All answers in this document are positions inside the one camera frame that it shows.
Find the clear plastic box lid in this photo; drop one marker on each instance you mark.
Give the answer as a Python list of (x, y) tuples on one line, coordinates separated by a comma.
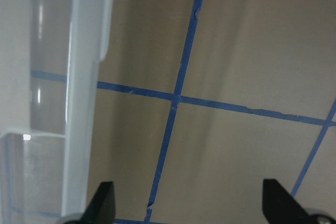
[(50, 56)]

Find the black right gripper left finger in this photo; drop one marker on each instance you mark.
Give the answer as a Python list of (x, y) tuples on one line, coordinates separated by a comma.
[(101, 208)]

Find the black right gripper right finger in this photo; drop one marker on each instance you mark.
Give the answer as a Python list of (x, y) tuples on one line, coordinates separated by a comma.
[(279, 206)]

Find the clear plastic storage box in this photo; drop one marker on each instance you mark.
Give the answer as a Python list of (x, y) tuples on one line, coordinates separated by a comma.
[(32, 169)]

